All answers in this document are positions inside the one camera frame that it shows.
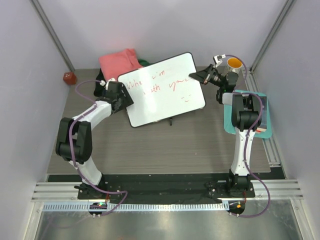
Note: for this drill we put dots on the blue 1984 book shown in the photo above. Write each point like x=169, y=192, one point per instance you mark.
x=264, y=114

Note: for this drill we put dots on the pink t shirt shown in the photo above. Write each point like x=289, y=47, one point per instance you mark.
x=115, y=64

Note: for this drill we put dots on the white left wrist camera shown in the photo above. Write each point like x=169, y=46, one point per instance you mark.
x=105, y=83

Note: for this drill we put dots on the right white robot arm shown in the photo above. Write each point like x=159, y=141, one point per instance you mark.
x=246, y=117

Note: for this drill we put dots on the white dry-erase board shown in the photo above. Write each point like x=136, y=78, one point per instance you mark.
x=163, y=90

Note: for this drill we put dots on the yellow white mug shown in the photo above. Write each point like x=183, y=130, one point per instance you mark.
x=233, y=65

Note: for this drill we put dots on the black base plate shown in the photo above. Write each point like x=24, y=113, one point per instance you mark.
x=166, y=189

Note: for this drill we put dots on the teal tray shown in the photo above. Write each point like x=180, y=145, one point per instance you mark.
x=229, y=128

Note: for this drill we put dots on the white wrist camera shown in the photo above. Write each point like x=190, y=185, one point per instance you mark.
x=105, y=83
x=218, y=59

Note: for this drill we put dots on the green t shirt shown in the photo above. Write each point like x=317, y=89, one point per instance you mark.
x=143, y=63

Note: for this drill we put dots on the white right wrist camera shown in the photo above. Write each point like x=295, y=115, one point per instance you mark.
x=218, y=59

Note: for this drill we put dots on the black t shirt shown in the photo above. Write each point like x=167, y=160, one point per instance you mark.
x=99, y=89

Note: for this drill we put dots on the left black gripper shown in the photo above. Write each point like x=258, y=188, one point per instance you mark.
x=127, y=101

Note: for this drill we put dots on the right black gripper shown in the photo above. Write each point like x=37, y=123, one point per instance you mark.
x=201, y=76

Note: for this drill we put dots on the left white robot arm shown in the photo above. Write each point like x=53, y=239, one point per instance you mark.
x=74, y=141

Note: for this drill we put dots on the red cube eraser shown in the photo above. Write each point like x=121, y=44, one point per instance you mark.
x=70, y=78

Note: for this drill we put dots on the white slotted cable duct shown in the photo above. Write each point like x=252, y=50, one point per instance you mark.
x=103, y=207

